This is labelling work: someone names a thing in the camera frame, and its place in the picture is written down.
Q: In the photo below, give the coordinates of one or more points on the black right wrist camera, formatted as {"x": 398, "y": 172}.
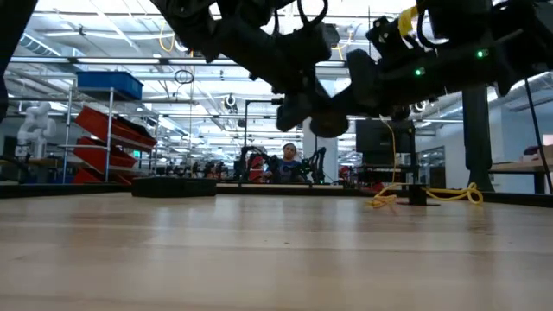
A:
{"x": 384, "y": 36}

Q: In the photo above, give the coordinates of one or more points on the long horizontal light rail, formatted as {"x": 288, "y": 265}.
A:
{"x": 121, "y": 61}

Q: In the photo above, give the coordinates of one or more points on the blue storage bin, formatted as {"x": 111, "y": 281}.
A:
{"x": 110, "y": 84}

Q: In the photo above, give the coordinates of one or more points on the person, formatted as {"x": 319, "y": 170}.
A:
{"x": 287, "y": 168}

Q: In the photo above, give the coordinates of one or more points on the small yellow tape tag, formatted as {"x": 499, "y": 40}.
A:
{"x": 406, "y": 19}

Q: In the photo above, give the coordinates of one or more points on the black aluminium table frame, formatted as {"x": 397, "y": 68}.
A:
{"x": 65, "y": 190}

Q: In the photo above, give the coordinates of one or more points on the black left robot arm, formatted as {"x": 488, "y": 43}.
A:
{"x": 250, "y": 43}

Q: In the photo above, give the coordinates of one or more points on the black monitor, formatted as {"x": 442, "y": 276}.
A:
{"x": 382, "y": 140}

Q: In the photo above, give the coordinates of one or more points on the red plastic bin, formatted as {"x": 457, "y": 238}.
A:
{"x": 103, "y": 156}
{"x": 93, "y": 177}
{"x": 112, "y": 127}

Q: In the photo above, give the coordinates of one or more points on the metal shelf rack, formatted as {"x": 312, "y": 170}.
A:
{"x": 110, "y": 129}

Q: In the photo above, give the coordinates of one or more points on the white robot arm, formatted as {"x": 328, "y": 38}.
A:
{"x": 34, "y": 129}

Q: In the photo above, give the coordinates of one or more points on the tall black column stand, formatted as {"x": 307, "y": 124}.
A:
{"x": 477, "y": 142}

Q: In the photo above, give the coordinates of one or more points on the wooden side table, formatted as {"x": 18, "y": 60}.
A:
{"x": 518, "y": 166}

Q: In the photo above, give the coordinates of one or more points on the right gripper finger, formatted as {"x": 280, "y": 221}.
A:
{"x": 347, "y": 101}

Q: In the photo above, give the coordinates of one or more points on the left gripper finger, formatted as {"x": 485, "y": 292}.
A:
{"x": 324, "y": 103}

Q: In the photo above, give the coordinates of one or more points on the distant black gantry frame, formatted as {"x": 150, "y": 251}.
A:
{"x": 259, "y": 102}

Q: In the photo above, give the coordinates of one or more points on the white pillar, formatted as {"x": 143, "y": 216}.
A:
{"x": 322, "y": 160}

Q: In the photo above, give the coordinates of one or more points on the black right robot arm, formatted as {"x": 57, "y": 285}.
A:
{"x": 497, "y": 56}

